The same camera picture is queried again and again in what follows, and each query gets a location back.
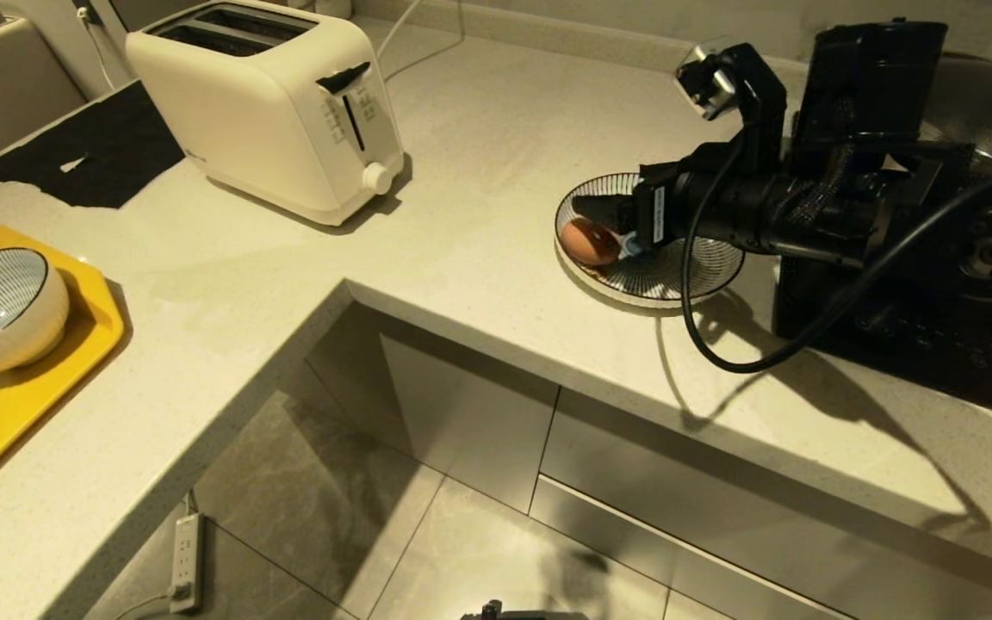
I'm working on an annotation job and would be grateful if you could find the white toaster cable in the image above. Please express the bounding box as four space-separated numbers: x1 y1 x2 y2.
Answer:
374 0 465 83

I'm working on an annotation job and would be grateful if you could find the grey cabinet door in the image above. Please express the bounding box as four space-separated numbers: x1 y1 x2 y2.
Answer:
379 333 560 516

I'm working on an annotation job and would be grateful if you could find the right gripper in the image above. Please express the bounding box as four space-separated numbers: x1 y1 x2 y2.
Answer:
571 160 774 264

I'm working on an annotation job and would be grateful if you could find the grey cabinet drawer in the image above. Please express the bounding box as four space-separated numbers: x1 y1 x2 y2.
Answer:
538 387 992 617

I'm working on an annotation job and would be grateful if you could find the white two-slot toaster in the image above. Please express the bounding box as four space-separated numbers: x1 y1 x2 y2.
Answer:
125 0 407 227

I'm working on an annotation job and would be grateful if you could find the black cable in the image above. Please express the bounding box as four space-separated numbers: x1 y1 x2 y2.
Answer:
680 129 992 375

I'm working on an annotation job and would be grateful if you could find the metal pot lid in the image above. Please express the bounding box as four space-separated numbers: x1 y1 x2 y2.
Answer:
921 50 992 175

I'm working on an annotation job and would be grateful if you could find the black mat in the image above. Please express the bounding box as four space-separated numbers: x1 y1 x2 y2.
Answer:
0 81 186 210

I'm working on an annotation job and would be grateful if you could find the pale boxy appliance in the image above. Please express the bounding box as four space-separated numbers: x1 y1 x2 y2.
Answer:
0 15 90 183

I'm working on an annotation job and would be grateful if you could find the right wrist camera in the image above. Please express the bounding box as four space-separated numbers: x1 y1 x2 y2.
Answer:
674 41 789 166

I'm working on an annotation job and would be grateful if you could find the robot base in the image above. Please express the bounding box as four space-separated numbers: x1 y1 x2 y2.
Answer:
459 599 593 620

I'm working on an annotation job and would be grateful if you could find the white power strip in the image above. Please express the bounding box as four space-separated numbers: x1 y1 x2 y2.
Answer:
169 513 205 615

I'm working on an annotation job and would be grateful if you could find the black induction cooktop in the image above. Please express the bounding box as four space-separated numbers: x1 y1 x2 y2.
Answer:
771 169 992 429

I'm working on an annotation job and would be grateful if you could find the yellow tray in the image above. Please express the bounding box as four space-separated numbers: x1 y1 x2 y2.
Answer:
0 226 127 511

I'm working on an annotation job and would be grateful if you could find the striped round plate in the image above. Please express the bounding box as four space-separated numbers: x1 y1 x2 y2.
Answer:
554 172 746 310

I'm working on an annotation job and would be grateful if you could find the brown egg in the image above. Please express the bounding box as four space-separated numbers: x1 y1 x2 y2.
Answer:
561 218 623 267

